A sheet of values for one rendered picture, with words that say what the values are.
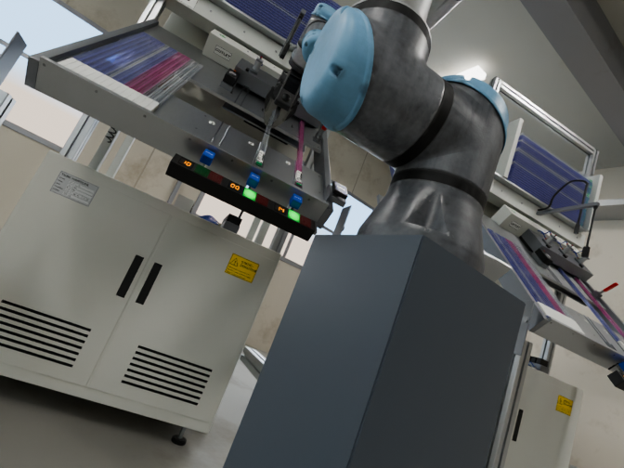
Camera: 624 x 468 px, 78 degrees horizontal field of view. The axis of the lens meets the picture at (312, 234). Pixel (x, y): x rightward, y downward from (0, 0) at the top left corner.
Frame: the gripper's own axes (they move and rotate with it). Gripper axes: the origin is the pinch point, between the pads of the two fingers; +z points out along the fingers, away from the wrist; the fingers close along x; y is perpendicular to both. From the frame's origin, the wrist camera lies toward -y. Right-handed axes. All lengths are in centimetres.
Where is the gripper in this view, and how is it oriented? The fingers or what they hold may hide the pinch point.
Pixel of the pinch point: (269, 123)
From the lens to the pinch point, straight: 121.6
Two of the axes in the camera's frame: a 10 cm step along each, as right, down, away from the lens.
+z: -4.9, 5.9, 6.4
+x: -8.6, -4.1, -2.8
